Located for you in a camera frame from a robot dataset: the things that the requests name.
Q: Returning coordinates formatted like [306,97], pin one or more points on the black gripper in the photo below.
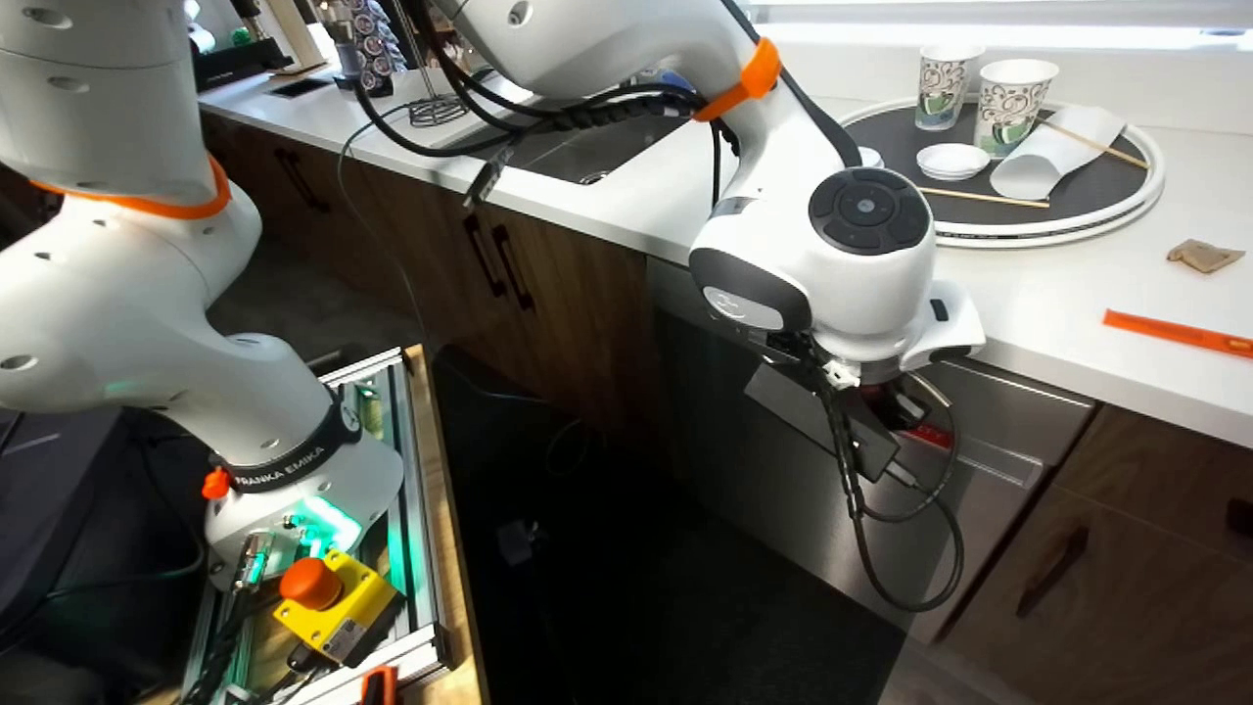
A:
[869,430]

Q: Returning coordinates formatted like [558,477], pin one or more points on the wooden chopstick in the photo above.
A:
[984,197]
[1106,152]

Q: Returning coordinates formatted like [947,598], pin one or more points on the orange ruler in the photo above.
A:
[1181,336]

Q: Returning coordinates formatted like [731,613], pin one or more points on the small white bowl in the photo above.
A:
[951,161]

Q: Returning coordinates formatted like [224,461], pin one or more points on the right wood cabinet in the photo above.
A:
[1155,613]

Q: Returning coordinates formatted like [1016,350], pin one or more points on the round black white tray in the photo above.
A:
[1078,173]

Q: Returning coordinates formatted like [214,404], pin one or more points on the patterned paper cup right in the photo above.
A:
[1010,101]

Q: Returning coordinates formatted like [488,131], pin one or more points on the patterned paper cup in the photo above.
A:
[941,86]
[1010,101]

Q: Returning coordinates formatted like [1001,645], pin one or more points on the patterned paper cup left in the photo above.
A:
[941,86]

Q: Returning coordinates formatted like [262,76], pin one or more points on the brown paper scrap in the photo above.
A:
[1204,255]

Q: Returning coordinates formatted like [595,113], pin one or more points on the dark wood cabinet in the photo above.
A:
[396,239]

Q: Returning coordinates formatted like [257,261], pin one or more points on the yellow emergency stop box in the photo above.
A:
[332,605]

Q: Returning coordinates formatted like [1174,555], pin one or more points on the right cabinet black handle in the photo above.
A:
[1049,570]

